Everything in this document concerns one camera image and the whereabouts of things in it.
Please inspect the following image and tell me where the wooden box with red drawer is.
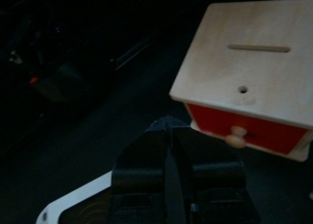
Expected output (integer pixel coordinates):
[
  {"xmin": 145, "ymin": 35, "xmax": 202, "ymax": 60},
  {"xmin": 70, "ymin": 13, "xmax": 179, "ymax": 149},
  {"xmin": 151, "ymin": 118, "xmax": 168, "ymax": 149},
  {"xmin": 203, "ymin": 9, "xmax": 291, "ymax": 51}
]
[{"xmin": 168, "ymin": 0, "xmax": 313, "ymax": 163}]

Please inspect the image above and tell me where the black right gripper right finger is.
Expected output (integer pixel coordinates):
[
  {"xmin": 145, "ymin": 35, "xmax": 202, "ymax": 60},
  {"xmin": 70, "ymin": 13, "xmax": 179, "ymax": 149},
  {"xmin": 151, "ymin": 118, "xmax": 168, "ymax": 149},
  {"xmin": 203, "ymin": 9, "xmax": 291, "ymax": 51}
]
[{"xmin": 169, "ymin": 117, "xmax": 262, "ymax": 224}]

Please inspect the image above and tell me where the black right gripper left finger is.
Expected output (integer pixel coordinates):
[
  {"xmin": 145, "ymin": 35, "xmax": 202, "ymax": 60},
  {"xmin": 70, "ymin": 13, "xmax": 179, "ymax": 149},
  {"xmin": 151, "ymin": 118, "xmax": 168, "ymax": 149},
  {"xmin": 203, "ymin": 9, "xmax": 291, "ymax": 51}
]
[{"xmin": 107, "ymin": 116, "xmax": 176, "ymax": 224}]

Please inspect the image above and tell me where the white egg tray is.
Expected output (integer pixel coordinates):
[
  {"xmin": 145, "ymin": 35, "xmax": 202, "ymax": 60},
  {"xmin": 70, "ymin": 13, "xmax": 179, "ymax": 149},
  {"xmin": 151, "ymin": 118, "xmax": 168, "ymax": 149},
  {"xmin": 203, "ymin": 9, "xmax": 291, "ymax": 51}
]
[{"xmin": 36, "ymin": 169, "xmax": 115, "ymax": 224}]

